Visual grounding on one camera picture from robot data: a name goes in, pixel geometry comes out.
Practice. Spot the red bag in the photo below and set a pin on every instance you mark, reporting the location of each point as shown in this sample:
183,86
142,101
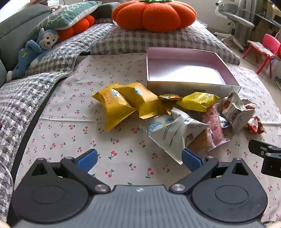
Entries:
279,52

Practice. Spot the orange cake clear packet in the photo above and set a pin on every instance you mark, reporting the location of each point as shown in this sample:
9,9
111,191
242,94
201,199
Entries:
202,141

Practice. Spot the white blue snack packet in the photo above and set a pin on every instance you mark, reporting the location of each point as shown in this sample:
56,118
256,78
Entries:
158,125

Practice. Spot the wooden desk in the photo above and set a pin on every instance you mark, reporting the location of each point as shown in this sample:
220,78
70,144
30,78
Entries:
263,26

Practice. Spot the flat yellow snack packet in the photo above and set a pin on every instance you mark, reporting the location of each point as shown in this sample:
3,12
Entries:
197,100

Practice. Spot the grey curtain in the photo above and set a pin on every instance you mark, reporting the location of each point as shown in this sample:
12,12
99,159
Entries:
244,5

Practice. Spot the pink cake clear packet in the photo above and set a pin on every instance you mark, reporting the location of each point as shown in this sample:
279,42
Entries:
211,122

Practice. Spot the pink child chair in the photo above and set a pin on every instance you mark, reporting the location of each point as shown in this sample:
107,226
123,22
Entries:
271,41

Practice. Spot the small orange pumpkin cushion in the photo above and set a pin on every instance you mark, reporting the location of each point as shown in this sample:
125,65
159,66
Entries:
76,27

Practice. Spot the red snack packet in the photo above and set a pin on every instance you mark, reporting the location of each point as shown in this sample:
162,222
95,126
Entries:
255,126

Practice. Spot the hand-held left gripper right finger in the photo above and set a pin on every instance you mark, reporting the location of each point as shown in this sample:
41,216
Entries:
191,161

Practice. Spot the white cookie print packet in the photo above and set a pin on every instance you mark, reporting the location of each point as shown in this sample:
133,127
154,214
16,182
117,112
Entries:
237,118

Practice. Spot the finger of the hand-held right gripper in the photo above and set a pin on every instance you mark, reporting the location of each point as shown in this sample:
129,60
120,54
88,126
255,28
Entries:
259,146

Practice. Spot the grey checked pillow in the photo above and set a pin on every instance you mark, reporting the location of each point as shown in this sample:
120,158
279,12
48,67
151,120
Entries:
175,41

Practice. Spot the white cardboard box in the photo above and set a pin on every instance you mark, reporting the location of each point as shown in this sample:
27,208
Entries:
274,68

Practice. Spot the small blue white packet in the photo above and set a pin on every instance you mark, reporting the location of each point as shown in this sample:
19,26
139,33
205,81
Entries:
224,122

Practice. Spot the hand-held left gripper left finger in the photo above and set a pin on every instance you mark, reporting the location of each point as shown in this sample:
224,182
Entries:
86,161

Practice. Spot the cloth chair pad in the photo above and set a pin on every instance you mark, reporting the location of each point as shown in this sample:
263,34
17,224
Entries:
259,46

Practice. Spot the blue monkey plush toy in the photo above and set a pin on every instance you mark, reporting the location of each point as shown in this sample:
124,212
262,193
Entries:
46,40

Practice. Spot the grey checked blanket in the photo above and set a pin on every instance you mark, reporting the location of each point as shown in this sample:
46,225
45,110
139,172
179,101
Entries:
22,98

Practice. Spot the gold bar snack packet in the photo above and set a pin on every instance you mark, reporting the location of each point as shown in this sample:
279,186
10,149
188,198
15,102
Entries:
168,108

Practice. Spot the pink cardboard box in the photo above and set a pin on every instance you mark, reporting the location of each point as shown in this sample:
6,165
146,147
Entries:
182,72

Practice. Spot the large white snack packet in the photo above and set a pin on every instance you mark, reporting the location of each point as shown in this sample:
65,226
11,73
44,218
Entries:
175,136

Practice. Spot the small gold snack packet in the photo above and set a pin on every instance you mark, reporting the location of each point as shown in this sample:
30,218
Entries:
169,97

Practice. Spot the large orange pumpkin cushion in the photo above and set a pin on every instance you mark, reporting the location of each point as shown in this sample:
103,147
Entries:
153,15

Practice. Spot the yellow snack packet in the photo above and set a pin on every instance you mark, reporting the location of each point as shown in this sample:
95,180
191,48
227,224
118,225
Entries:
140,96
112,105
197,100

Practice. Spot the green leaf print pillow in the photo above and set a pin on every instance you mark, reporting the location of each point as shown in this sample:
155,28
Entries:
65,15

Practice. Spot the grey office chair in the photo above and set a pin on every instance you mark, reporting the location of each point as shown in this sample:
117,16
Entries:
237,17

